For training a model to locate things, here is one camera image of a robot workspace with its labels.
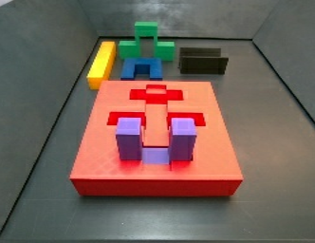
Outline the green arch block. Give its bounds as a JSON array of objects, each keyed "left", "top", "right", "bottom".
[{"left": 118, "top": 21, "right": 175, "bottom": 61}]

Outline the black slotted holder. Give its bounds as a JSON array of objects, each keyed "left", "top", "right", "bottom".
[{"left": 179, "top": 47, "right": 229, "bottom": 75}]

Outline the purple U-shaped block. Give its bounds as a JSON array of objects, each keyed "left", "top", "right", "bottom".
[{"left": 115, "top": 118, "right": 197, "bottom": 165}]

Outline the blue U-shaped block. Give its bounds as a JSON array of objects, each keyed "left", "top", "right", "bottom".
[{"left": 120, "top": 58, "right": 162, "bottom": 81}]

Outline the red fixture base block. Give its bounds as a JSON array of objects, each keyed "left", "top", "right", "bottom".
[{"left": 69, "top": 81, "right": 242, "bottom": 196}]

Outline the yellow long bar block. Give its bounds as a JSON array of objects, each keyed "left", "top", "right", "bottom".
[{"left": 86, "top": 41, "right": 115, "bottom": 90}]

